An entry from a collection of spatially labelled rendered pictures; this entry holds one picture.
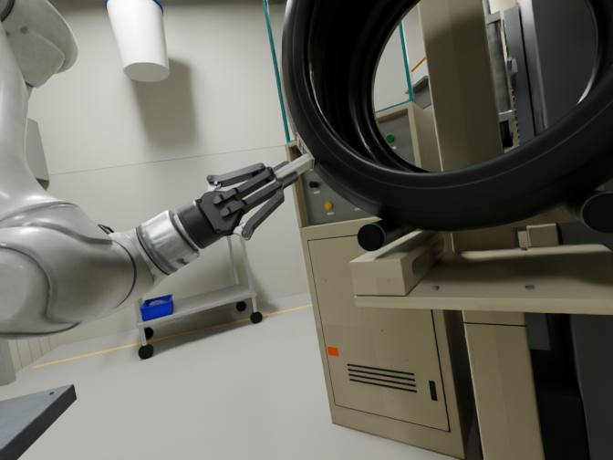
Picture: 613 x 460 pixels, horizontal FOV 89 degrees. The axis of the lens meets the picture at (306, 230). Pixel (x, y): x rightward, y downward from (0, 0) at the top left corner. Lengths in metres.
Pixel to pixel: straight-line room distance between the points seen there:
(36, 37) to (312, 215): 1.00
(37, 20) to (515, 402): 1.30
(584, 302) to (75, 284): 0.54
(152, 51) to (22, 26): 2.70
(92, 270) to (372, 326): 1.09
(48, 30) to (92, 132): 3.39
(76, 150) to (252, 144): 1.88
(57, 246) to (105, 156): 3.81
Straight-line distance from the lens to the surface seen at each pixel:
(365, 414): 1.54
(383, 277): 0.51
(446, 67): 0.88
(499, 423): 1.02
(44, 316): 0.36
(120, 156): 4.10
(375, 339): 1.33
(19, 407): 0.98
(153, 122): 4.09
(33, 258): 0.34
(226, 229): 0.51
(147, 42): 3.55
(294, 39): 0.60
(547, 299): 0.49
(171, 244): 0.50
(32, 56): 0.88
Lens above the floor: 0.95
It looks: 3 degrees down
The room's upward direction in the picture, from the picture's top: 10 degrees counter-clockwise
